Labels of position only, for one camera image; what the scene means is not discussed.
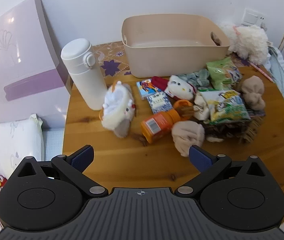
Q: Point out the white plush dog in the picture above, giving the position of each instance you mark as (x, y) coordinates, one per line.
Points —
(249, 42)

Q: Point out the colorful card box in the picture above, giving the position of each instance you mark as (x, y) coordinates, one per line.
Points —
(148, 88)

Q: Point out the floral table mat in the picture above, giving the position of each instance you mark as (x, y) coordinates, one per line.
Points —
(111, 62)

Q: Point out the blue and white box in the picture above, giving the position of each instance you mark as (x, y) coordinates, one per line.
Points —
(160, 102)

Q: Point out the orange round lid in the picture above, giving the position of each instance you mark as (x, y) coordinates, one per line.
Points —
(182, 103)

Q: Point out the beige sock ball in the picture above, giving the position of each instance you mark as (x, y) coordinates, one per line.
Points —
(253, 92)
(187, 135)

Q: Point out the orange bottle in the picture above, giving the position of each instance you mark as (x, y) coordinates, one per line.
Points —
(160, 123)

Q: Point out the cream sock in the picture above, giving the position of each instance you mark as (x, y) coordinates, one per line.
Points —
(202, 110)

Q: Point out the red fabric pouch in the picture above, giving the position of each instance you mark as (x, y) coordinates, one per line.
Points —
(160, 82)

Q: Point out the grey-green sock bundle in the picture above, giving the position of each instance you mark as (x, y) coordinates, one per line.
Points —
(199, 77)

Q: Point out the beige storage bin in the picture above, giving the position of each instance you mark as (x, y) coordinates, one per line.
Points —
(172, 60)

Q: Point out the pink patterned pencil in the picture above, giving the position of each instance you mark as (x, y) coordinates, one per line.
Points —
(262, 72)

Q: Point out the white pillow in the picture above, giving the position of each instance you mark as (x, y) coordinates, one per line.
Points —
(11, 142)

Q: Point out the brown hair claw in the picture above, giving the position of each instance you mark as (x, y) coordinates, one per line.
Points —
(185, 112)

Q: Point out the yellow-green snack packet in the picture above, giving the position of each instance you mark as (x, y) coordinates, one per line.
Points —
(224, 107)

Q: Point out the brown plaid fabric toy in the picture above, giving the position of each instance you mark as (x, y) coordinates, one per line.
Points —
(232, 130)

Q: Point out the green snack packet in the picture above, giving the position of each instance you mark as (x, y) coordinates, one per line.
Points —
(219, 73)

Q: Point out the white thermos bottle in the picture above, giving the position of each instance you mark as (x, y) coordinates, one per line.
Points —
(81, 75)

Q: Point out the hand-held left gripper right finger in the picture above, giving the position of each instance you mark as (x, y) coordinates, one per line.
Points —
(200, 158)

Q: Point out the white plush toy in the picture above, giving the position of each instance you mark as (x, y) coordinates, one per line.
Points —
(118, 107)

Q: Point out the white wall switch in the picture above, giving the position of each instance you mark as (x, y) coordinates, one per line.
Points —
(250, 17)

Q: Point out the blue bedsheet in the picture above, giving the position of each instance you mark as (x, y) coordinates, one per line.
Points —
(53, 142)

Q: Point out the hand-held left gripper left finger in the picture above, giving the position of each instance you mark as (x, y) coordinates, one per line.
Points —
(83, 158)

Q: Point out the white cat plush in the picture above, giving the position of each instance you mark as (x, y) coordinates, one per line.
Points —
(180, 86)

